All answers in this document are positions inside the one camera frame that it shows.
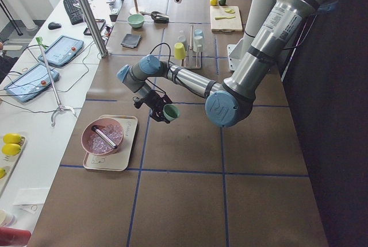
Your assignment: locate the aluminium frame post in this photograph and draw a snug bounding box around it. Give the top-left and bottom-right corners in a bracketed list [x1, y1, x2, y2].
[78, 0, 108, 58]

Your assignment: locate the grey folded cloth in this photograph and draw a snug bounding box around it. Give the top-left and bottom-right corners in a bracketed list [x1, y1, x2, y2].
[121, 33, 142, 49]

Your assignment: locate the teach pendant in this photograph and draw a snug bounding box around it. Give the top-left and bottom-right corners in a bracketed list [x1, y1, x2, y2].
[4, 63, 51, 103]
[44, 35, 84, 68]

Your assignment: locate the lemon slice front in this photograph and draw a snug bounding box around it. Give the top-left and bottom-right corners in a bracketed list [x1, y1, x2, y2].
[224, 7, 235, 14]

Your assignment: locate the metal stand with clamp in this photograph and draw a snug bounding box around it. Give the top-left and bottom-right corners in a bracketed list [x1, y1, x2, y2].
[36, 37, 77, 127]

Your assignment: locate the pink bowl with ice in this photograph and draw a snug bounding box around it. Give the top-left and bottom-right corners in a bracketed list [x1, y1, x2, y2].
[81, 118, 124, 156]

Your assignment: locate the green avocado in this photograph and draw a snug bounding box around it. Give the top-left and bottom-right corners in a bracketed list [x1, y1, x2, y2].
[218, 0, 227, 6]

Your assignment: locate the red bottle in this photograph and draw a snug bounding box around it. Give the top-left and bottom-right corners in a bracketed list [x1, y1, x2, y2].
[1, 227, 31, 246]

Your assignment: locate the yellow lemon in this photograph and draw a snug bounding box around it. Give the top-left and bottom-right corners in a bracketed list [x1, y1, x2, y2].
[209, 0, 218, 6]

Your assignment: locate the black phone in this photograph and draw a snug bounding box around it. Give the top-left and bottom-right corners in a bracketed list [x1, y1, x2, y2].
[83, 18, 106, 36]

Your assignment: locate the bamboo cutting board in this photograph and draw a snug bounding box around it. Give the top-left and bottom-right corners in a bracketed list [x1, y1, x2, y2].
[210, 6, 243, 32]

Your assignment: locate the mint green cup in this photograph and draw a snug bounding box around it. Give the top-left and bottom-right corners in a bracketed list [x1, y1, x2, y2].
[163, 104, 180, 122]

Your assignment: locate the black keyboard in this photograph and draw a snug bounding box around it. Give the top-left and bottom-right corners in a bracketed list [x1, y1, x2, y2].
[63, 0, 84, 25]

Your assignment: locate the beige tray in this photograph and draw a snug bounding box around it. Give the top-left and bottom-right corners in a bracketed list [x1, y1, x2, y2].
[83, 114, 138, 171]

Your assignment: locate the yellow plastic knife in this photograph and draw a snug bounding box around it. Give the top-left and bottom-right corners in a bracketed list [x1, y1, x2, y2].
[214, 16, 236, 21]

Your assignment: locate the teach pendant far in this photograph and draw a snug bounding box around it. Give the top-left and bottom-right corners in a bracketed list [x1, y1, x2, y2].
[44, 35, 84, 68]

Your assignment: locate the white cup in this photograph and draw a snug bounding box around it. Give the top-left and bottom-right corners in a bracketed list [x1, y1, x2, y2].
[193, 35, 204, 53]

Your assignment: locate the steel black-tipped tool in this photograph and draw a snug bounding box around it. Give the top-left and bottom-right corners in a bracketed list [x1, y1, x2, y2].
[91, 125, 118, 149]

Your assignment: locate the yellow fruit on tray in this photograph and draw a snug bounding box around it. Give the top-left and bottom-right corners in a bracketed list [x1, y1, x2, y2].
[3, 133, 24, 144]

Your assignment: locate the yellow cup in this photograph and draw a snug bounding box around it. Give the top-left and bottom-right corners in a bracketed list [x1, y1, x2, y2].
[174, 42, 186, 60]

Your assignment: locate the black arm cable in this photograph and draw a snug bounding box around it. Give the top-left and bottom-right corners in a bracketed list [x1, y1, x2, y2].
[149, 43, 176, 92]

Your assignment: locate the teach pendant near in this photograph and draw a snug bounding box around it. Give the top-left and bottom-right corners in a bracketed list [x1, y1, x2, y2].
[4, 63, 51, 103]

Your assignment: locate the light blue cup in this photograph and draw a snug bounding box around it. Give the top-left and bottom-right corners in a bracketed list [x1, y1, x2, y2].
[194, 29, 204, 38]

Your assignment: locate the steel scoop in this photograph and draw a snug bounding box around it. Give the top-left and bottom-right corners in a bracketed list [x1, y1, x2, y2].
[140, 11, 169, 24]

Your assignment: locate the white wire cup rack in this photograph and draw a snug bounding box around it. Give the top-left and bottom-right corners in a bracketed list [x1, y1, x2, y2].
[181, 24, 202, 70]

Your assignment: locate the black computer mouse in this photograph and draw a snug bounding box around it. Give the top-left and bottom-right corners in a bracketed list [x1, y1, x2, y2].
[48, 22, 62, 30]

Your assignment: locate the green bowl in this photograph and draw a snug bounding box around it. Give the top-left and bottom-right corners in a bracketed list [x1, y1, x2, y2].
[127, 14, 145, 29]

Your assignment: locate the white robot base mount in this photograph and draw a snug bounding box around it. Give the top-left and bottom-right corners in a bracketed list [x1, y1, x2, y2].
[226, 30, 271, 72]

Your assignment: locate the grey cup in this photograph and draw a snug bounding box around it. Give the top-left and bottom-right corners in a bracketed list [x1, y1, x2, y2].
[177, 30, 187, 46]

